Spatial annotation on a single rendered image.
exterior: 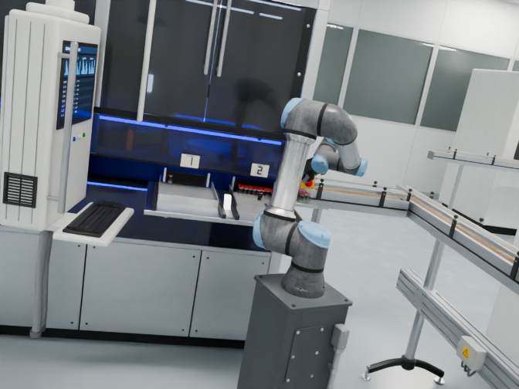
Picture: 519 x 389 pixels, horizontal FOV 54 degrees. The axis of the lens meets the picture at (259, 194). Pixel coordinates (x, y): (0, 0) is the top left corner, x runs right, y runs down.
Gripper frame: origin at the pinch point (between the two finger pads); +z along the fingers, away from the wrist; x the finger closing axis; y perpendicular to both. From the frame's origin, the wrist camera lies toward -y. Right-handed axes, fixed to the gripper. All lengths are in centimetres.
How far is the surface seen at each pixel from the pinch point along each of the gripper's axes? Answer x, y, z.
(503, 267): -72, 48, -35
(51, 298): -5, -115, 69
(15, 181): 7, -121, -21
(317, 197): 0.4, 18.6, 23.1
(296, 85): 38.8, 4.2, -22.6
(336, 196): -1.3, 29.3, 21.9
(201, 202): -2, -51, 1
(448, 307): -74, 55, 14
